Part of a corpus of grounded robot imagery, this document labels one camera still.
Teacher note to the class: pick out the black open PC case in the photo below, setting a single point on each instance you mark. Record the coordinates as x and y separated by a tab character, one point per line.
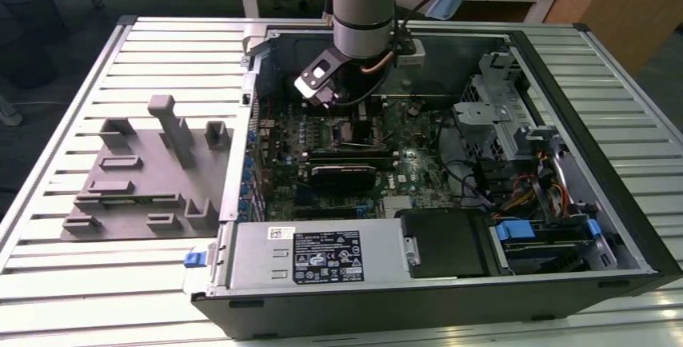
374	307

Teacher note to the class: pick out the CPU socket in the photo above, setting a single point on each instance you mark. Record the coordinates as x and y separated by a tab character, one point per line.
342	133

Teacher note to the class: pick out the green motherboard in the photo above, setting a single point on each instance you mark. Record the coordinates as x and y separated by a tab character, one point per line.
417	187

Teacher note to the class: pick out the black RAM slot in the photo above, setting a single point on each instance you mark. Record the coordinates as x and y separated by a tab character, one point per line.
348	154
348	162

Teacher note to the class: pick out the blue plastic latch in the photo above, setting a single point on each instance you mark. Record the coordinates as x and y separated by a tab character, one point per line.
194	260

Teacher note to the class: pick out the green RAM stick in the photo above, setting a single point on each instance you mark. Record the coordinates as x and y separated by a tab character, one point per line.
129	202

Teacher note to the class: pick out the black office chair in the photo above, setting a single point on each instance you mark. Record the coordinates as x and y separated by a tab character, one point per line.
33	43

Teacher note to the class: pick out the small silver heat sink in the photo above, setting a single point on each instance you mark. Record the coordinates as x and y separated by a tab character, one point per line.
400	203

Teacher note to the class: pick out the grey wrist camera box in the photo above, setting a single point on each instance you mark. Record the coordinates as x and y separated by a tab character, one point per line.
414	57

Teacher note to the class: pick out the wooden cabinet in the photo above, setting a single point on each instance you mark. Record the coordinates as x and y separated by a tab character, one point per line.
630	3

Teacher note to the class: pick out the metal drive cage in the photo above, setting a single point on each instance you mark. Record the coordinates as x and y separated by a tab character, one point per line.
484	91

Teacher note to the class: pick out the blue disk carrier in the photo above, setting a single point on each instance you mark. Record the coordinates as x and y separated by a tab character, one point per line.
516	230

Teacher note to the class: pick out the grey parts rack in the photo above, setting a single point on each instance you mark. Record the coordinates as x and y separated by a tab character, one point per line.
161	187

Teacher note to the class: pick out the white chair base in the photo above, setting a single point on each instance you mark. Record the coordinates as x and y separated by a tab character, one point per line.
9	115

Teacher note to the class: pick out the black plastic shroud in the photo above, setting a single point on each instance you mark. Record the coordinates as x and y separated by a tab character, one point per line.
449	243

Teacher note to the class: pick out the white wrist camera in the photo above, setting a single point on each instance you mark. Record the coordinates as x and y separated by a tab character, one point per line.
310	85

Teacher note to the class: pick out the black expansion slot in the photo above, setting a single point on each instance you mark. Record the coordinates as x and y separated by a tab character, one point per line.
326	213

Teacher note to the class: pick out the silver power supply unit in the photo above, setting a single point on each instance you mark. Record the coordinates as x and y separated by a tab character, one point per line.
257	259

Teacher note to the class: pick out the black cooler module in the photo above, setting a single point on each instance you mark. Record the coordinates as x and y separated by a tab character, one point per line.
342	179

